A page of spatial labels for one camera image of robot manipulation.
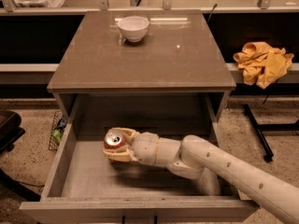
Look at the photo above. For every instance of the crumpled yellow cloth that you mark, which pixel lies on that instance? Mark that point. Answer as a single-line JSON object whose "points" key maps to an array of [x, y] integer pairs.
{"points": [[262, 64]]}

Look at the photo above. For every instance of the black office chair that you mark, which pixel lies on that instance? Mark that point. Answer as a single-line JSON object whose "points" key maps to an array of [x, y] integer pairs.
{"points": [[10, 132]]}

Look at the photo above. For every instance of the wire basket with green item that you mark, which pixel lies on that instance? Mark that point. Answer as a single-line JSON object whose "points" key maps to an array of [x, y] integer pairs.
{"points": [[57, 130]]}

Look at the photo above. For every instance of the grey cabinet with glossy top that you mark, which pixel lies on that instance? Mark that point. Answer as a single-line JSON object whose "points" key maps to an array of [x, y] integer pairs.
{"points": [[178, 53]]}

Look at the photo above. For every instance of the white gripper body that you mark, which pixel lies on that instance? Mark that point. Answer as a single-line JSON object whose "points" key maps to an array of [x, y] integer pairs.
{"points": [[146, 147]]}

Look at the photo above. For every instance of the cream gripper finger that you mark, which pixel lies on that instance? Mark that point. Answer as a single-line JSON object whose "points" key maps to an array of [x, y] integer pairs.
{"points": [[119, 135], [124, 156]]}

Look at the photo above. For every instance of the red coke can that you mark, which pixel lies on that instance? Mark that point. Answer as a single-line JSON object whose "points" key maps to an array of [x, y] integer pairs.
{"points": [[114, 146]]}

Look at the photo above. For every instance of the black metal stand leg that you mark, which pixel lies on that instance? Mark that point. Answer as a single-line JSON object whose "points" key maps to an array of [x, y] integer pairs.
{"points": [[261, 128]]}

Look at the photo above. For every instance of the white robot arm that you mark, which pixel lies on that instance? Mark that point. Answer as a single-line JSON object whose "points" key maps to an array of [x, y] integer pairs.
{"points": [[189, 158]]}

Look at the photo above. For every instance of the open grey top drawer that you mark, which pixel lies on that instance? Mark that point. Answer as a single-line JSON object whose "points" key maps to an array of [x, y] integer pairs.
{"points": [[85, 187]]}

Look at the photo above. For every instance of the white ceramic bowl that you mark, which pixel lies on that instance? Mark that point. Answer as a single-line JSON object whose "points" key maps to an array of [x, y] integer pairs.
{"points": [[133, 28]]}

